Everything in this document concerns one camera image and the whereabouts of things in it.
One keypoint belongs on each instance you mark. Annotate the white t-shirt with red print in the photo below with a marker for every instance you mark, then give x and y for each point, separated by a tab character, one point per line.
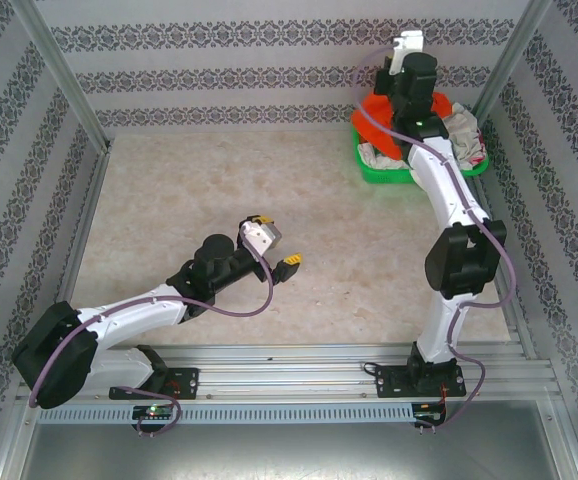
464	132

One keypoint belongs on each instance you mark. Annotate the aluminium side rail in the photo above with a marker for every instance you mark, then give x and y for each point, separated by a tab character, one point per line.
519	335
95	175

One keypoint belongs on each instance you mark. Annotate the aluminium mounting rail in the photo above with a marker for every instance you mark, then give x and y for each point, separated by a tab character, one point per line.
289	375

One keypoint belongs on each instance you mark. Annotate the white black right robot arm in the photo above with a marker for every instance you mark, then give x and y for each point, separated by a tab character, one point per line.
444	180

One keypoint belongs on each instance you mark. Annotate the green plastic basket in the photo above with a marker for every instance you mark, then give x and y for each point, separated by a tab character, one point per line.
384	176

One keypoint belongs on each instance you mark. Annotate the aluminium frame post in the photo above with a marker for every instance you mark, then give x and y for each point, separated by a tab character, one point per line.
511	60
60	70

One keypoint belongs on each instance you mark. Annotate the circuit board with green light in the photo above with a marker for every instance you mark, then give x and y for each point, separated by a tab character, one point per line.
151	411

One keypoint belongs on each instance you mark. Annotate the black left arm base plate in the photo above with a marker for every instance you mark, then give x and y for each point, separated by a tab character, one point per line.
184	382

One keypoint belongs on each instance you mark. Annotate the orange t-shirt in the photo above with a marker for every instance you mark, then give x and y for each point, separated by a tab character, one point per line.
374	112

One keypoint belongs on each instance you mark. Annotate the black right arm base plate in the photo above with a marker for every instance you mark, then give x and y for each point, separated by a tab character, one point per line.
391	382

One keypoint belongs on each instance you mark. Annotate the steel sheet panel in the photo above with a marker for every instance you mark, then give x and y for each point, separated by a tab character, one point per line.
289	455

